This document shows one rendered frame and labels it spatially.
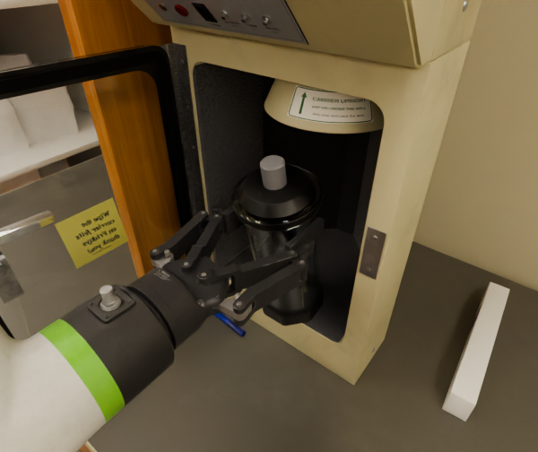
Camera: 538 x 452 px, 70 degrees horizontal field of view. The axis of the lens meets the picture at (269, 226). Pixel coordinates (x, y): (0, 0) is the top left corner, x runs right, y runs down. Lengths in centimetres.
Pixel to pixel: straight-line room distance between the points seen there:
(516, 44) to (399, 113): 43
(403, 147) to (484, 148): 46
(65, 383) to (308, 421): 38
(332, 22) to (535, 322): 67
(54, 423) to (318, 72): 36
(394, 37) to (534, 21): 48
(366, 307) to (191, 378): 30
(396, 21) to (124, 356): 31
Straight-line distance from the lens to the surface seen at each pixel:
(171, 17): 48
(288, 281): 40
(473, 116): 82
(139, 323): 34
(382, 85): 38
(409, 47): 32
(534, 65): 79
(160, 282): 37
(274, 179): 43
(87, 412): 34
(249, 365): 66
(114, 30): 56
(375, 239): 44
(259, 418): 62
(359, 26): 32
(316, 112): 45
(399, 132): 38
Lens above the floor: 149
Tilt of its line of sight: 37 degrees down
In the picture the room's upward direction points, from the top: straight up
